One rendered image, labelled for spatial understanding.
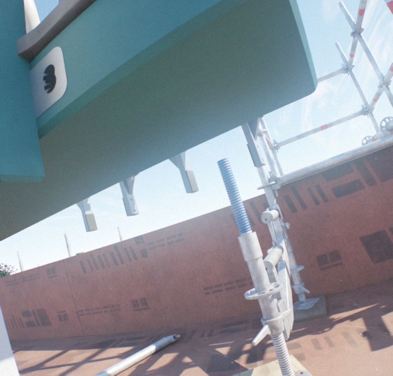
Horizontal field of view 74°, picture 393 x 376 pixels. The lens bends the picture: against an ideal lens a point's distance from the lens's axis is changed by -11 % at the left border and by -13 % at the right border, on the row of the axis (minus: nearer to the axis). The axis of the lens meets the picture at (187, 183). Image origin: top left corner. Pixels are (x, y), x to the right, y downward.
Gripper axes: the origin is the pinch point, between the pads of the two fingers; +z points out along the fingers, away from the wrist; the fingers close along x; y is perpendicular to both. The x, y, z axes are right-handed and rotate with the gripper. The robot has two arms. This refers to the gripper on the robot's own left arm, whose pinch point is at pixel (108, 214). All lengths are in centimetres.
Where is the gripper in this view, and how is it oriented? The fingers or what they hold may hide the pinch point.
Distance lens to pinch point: 66.6
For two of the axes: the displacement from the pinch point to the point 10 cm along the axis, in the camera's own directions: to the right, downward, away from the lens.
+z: 2.9, 9.4, -1.8
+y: 4.8, 0.2, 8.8
